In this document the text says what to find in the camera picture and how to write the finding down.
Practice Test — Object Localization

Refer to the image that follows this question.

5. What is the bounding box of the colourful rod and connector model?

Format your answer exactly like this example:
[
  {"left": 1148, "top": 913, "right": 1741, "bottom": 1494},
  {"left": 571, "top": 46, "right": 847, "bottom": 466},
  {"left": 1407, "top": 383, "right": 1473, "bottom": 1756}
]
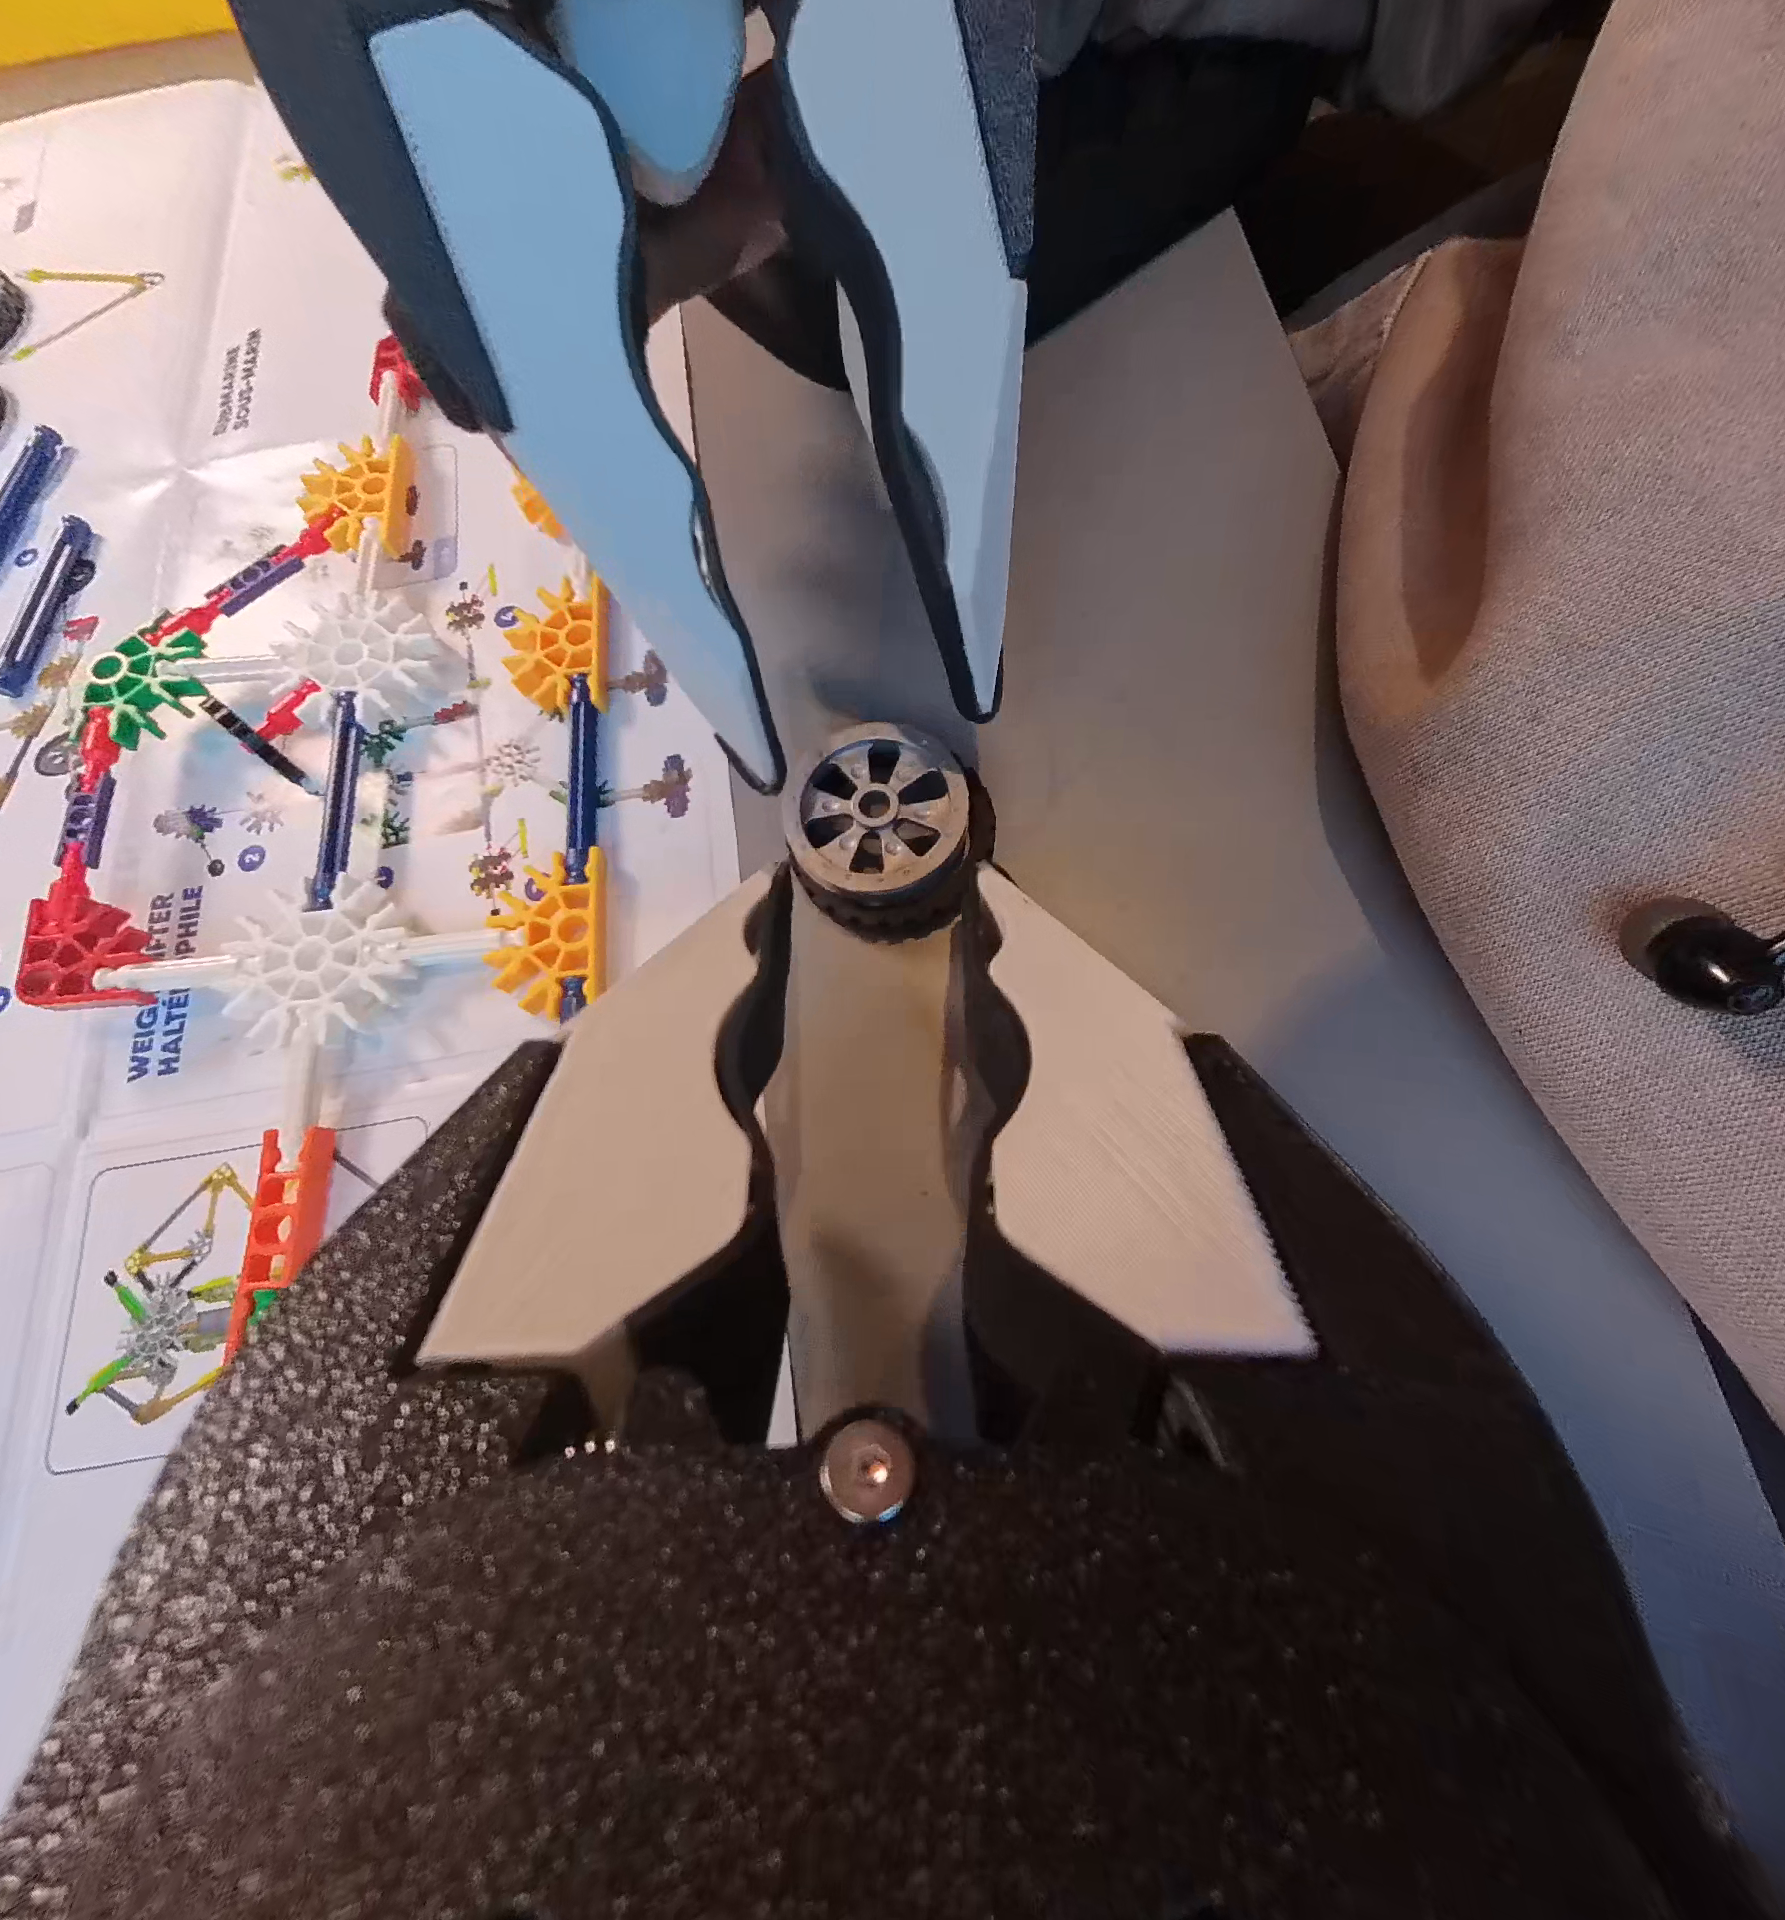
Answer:
[{"left": 17, "top": 330, "right": 608, "bottom": 1367}]

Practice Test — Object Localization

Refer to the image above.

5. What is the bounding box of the grey desk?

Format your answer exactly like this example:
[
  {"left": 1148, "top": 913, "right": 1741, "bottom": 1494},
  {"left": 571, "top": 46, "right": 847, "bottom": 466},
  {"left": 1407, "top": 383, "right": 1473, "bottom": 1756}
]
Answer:
[{"left": 637, "top": 211, "right": 1785, "bottom": 1920}]

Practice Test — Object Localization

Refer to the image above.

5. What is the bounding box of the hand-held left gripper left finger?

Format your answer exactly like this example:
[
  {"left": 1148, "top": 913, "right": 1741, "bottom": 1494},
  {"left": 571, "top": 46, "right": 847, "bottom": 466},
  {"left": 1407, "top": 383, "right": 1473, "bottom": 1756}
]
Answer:
[{"left": 413, "top": 872, "right": 805, "bottom": 1441}]

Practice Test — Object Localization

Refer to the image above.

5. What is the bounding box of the short blue plastic rod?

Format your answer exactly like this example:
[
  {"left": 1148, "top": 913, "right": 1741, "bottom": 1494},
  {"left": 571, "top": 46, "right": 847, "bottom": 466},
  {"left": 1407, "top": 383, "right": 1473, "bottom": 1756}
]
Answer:
[{"left": 0, "top": 427, "right": 72, "bottom": 597}]

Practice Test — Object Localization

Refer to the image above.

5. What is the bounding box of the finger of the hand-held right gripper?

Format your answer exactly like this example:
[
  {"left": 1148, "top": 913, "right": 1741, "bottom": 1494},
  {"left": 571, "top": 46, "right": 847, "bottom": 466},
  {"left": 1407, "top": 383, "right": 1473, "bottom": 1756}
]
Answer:
[
  {"left": 781, "top": 0, "right": 1035, "bottom": 722},
  {"left": 369, "top": 11, "right": 795, "bottom": 792}
]

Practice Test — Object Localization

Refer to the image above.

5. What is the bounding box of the thick blue plastic rod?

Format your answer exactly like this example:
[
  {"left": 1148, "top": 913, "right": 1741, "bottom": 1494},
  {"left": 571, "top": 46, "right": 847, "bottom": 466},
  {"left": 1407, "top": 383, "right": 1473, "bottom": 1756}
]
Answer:
[{"left": 0, "top": 516, "right": 103, "bottom": 699}]

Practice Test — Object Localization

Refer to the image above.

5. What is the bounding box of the person in beige hoodie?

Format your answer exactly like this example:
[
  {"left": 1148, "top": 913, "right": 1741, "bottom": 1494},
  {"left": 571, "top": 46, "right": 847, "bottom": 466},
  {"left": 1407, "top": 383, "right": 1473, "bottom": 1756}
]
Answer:
[{"left": 1337, "top": 0, "right": 1785, "bottom": 1503}]

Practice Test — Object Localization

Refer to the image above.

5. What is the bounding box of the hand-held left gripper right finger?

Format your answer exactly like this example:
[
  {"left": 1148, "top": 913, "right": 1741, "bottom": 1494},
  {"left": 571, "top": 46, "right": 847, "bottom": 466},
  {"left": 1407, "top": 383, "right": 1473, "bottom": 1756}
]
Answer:
[{"left": 968, "top": 872, "right": 1320, "bottom": 1441}]

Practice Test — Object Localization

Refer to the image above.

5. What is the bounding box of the yellow plastic parts bin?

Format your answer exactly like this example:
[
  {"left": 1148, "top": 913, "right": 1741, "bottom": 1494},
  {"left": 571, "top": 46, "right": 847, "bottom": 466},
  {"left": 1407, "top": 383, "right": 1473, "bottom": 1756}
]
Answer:
[{"left": 0, "top": 0, "right": 235, "bottom": 76}]

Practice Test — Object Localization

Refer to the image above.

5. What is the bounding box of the large fold-out instruction sheet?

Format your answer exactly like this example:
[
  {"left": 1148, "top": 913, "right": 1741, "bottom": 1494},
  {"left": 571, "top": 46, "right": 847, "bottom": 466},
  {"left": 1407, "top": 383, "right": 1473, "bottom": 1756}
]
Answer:
[{"left": 0, "top": 76, "right": 835, "bottom": 1920}]

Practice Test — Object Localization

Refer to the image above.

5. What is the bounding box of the grey plastic spoked wheel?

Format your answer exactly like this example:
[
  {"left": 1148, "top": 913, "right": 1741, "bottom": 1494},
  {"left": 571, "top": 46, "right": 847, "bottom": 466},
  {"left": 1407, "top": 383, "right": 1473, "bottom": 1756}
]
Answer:
[{"left": 797, "top": 734, "right": 979, "bottom": 903}]

